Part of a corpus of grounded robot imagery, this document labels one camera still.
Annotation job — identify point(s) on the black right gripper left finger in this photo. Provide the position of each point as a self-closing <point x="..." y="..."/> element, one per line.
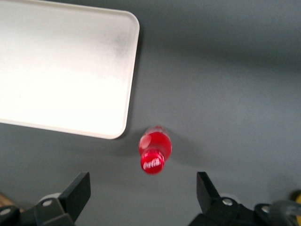
<point x="61" y="212"/>

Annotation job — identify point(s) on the red can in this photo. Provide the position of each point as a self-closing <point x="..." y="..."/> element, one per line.
<point x="155" y="143"/>

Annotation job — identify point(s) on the small yellow round object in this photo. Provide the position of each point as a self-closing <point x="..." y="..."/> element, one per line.
<point x="297" y="197"/>

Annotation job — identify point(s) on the cream plastic tray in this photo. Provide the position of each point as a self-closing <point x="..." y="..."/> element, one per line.
<point x="58" y="70"/>

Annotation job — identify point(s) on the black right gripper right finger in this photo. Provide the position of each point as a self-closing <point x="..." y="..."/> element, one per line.
<point x="223" y="214"/>

